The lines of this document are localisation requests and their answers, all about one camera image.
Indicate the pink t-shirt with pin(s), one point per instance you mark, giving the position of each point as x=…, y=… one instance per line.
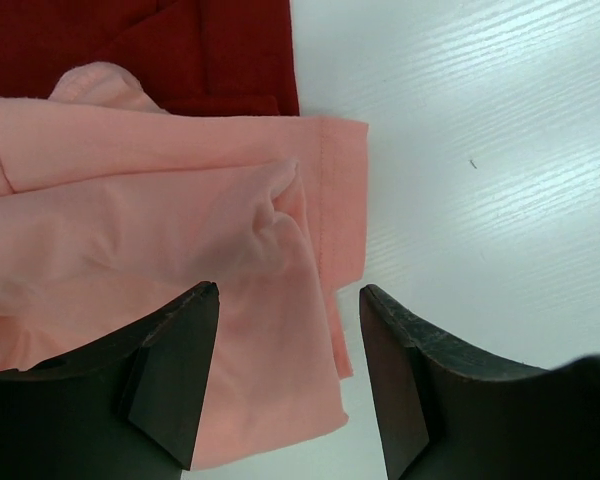
x=110, y=208

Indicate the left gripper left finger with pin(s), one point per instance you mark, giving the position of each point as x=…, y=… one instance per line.
x=126, y=406

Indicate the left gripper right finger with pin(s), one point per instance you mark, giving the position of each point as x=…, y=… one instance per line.
x=447, y=409

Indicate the red folded t-shirt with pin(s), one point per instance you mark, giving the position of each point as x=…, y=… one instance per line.
x=198, y=58

